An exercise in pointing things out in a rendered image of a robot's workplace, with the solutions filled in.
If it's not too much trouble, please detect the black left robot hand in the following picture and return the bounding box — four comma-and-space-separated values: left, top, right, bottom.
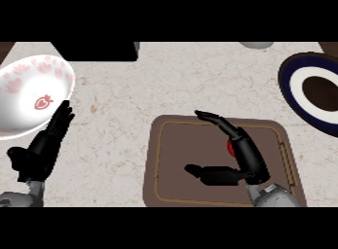
6, 99, 77, 183

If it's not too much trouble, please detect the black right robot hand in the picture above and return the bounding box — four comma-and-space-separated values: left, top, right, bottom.
184, 110, 272, 187

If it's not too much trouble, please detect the red tomato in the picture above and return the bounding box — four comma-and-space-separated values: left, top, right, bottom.
226, 139, 238, 159

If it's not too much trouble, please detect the brown tray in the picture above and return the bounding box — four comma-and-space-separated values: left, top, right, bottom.
141, 114, 309, 208

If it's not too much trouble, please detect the navy and white plate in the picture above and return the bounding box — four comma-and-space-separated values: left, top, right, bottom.
277, 52, 338, 141

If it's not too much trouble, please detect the white bowl with pink print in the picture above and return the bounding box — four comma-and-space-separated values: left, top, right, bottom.
0, 54, 77, 141

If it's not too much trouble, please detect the black box appliance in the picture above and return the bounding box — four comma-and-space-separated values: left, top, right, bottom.
49, 42, 141, 62

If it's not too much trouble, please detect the grey round object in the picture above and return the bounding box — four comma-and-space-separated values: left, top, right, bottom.
238, 42, 275, 51

